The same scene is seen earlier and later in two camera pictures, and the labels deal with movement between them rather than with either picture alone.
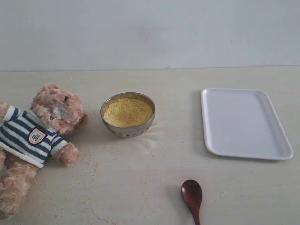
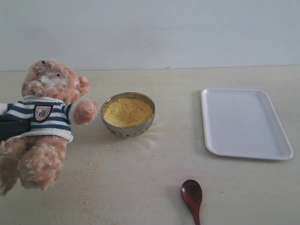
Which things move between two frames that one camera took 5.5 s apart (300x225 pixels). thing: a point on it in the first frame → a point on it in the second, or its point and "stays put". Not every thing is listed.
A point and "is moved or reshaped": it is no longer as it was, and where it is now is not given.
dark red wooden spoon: x=191 y=192 stays put
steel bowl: x=128 y=115 stays put
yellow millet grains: x=122 y=112 stays put
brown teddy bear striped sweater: x=28 y=138 is moved or reshaped
